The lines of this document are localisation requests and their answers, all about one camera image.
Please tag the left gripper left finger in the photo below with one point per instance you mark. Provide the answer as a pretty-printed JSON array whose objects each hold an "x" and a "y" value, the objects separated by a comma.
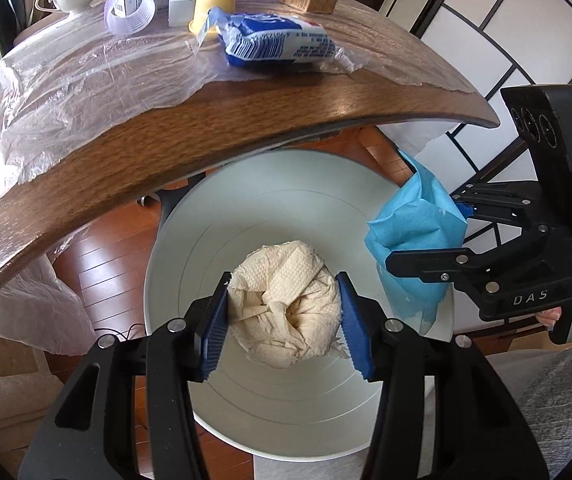
[{"x": 88, "y": 433}]

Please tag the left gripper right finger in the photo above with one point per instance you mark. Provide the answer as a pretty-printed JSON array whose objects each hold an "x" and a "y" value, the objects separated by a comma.
[{"x": 479, "y": 431}]

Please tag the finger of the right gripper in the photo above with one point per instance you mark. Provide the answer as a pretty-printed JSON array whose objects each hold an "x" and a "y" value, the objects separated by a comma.
[
  {"x": 429, "y": 265},
  {"x": 492, "y": 200}
]

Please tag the blue cloth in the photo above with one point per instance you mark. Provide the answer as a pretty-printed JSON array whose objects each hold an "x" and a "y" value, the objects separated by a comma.
[{"x": 420, "y": 215}]

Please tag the beige paper towel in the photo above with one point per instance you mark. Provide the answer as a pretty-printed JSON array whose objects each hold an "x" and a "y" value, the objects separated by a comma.
[{"x": 284, "y": 306}]

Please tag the blue white tissue pack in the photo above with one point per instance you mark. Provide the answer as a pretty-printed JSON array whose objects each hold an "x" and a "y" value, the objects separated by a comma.
[{"x": 266, "y": 41}]

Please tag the white round trash bin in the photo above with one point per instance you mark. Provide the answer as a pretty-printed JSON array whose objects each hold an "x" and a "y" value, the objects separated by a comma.
[{"x": 272, "y": 232}]

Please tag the folding shoji screen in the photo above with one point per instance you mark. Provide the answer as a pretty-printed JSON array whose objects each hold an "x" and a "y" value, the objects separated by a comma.
[{"x": 495, "y": 44}]

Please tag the yellow plastic cup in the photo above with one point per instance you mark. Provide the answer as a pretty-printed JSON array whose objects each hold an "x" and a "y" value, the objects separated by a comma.
[{"x": 211, "y": 2}]

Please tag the clear plastic table cover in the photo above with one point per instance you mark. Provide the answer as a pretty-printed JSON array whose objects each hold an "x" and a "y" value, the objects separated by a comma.
[{"x": 73, "y": 80}]

